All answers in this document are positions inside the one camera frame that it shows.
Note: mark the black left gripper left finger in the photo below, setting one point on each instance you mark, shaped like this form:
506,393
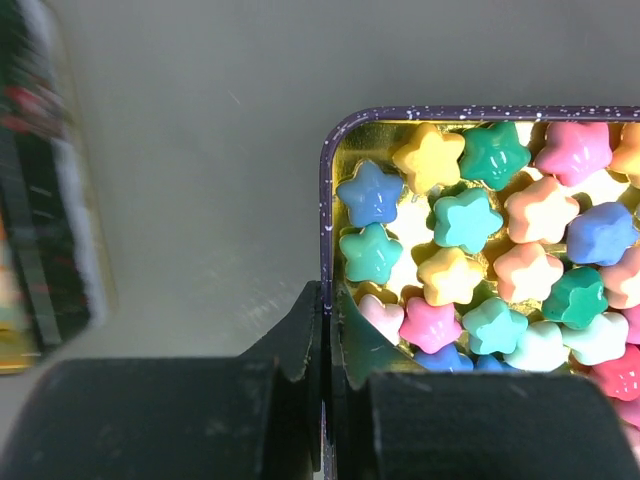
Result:
256,415

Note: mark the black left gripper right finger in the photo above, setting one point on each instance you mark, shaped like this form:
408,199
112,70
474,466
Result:
389,418

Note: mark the speckled tin pastel star candies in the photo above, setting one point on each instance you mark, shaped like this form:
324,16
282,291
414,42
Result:
486,239

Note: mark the gold tin translucent star candies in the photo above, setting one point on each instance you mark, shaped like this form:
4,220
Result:
55,275

